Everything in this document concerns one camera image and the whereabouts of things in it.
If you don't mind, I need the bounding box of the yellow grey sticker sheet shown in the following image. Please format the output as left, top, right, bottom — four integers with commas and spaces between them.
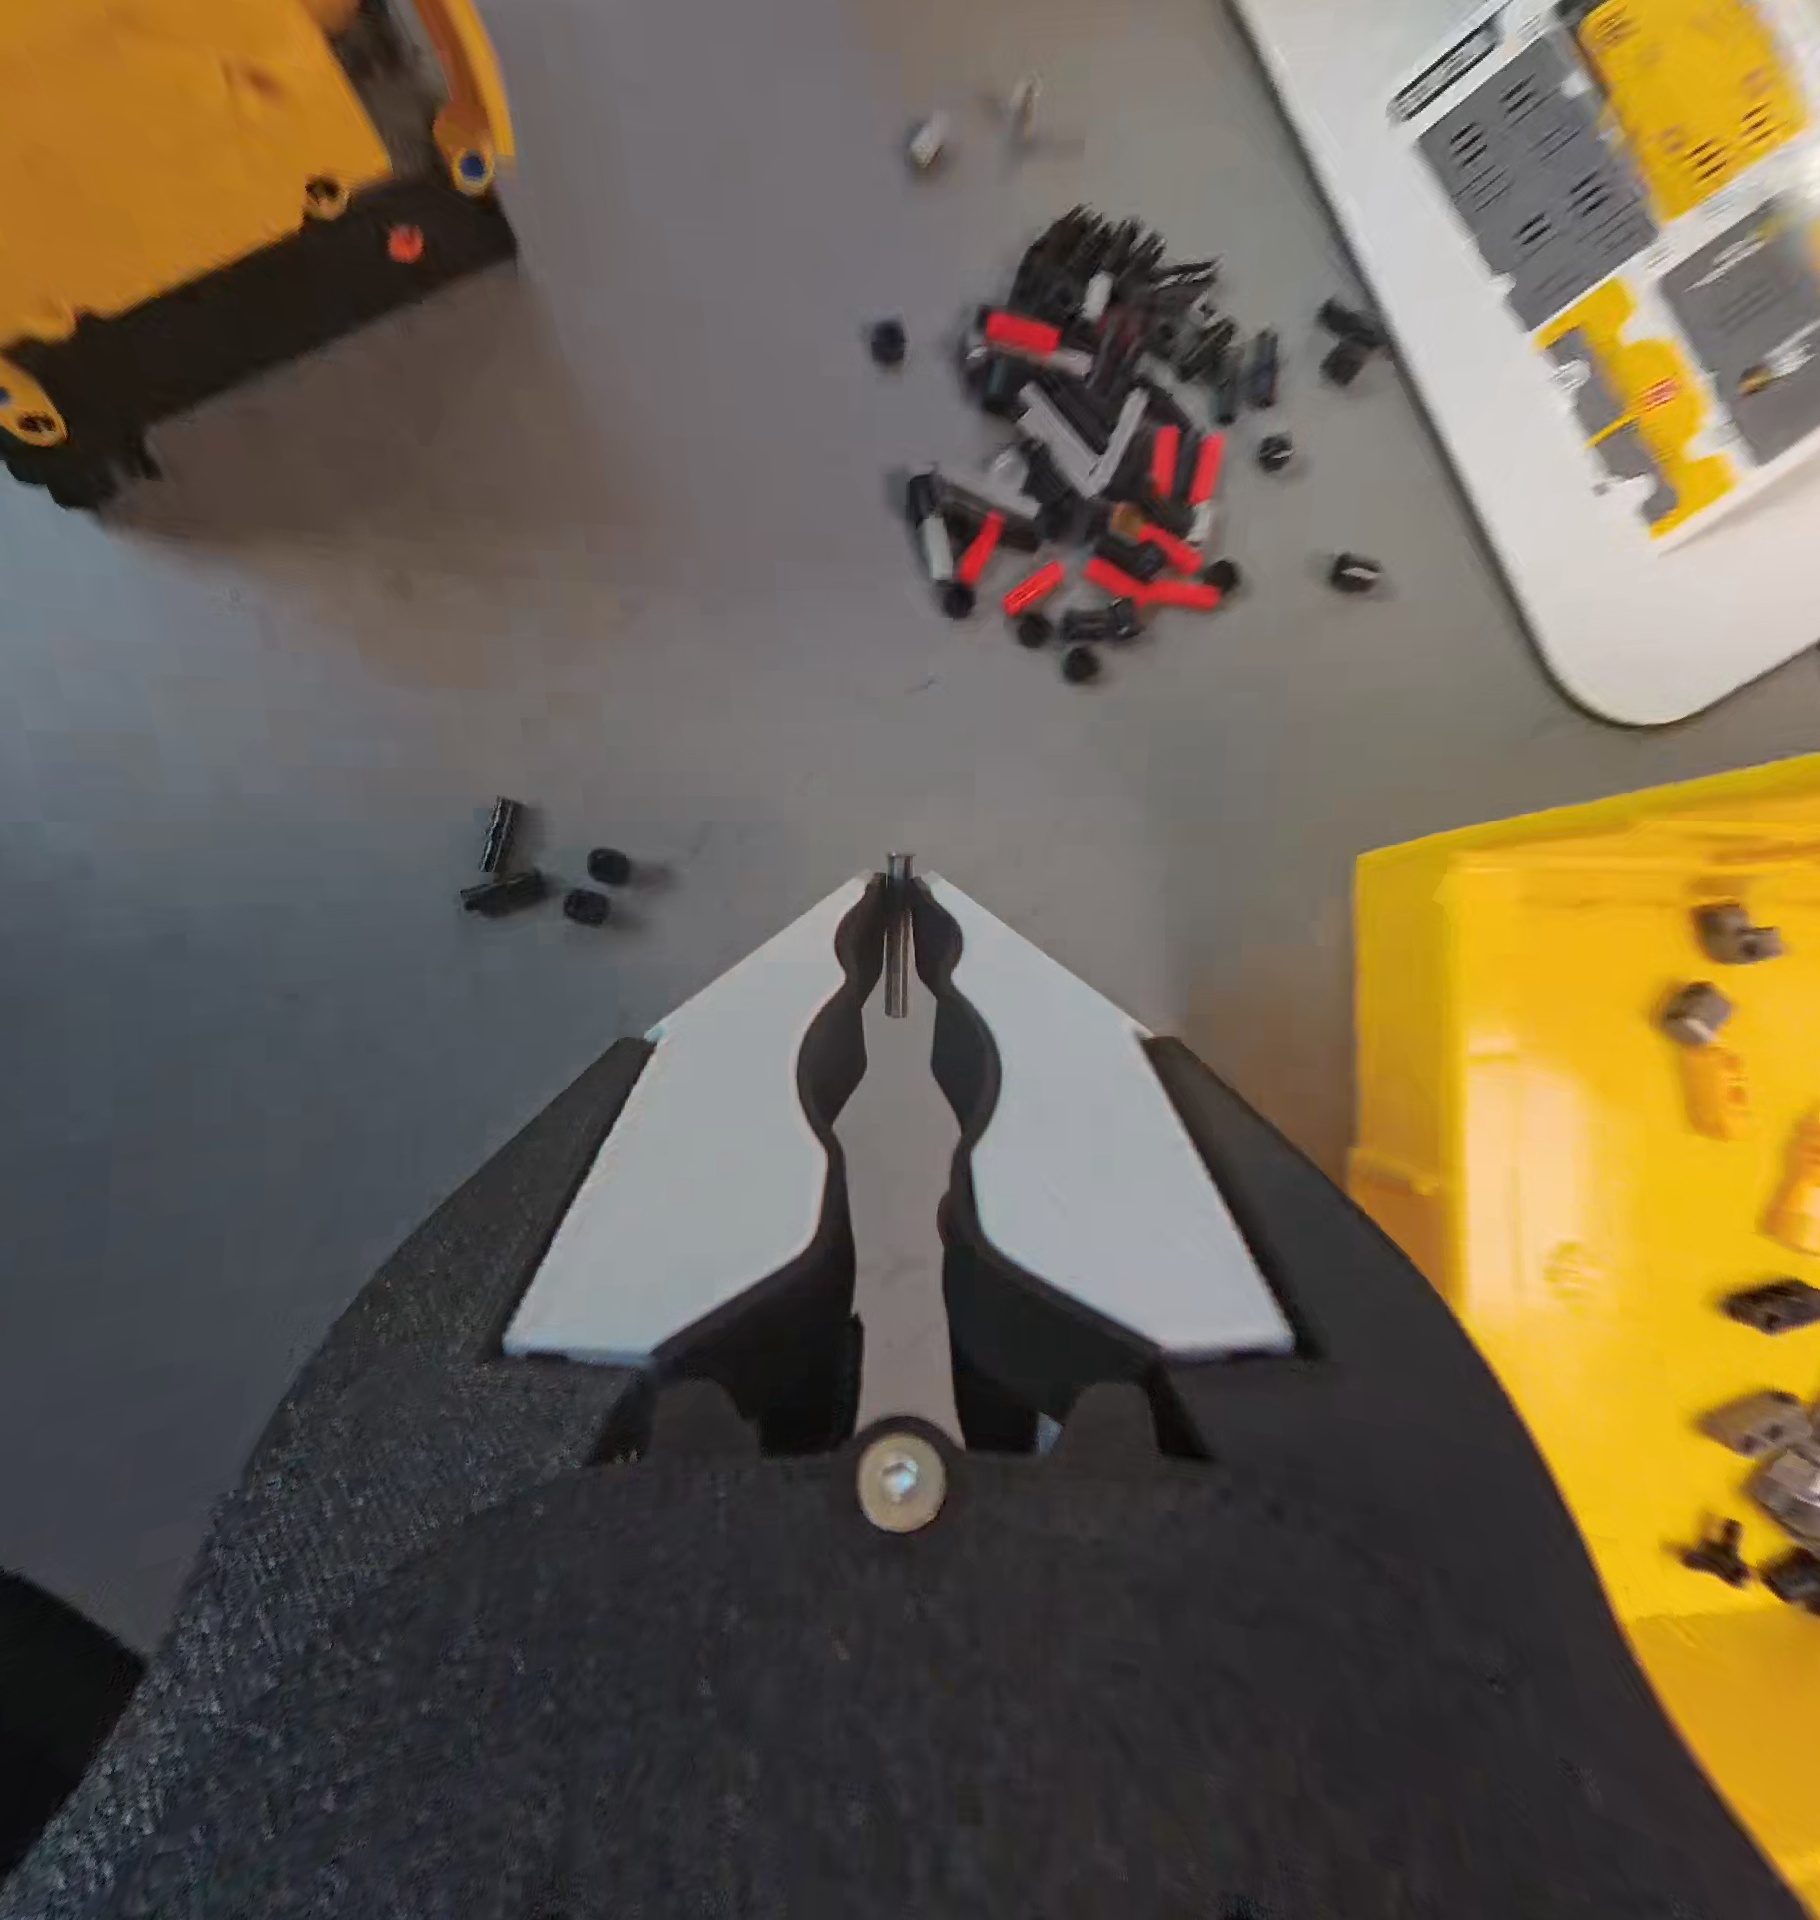
1385, 0, 1820, 540

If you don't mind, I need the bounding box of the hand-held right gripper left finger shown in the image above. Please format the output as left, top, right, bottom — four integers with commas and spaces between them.
498, 868, 887, 1366

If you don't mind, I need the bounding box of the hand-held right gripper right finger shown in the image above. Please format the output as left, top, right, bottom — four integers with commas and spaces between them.
916, 880, 1299, 1366

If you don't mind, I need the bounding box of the yellow and black lego model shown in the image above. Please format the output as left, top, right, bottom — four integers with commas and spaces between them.
0, 0, 514, 508

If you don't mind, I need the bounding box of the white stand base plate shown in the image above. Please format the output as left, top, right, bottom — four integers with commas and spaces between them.
1227, 0, 1820, 730

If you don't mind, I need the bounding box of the yellow bin with many pieces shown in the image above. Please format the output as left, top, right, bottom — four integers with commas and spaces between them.
1344, 754, 1820, 1920

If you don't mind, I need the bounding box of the heap of grey blue pieces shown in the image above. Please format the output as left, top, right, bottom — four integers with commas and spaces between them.
1661, 900, 1820, 1619

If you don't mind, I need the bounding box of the pile of black red pins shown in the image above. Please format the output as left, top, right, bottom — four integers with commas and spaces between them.
898, 209, 1385, 684

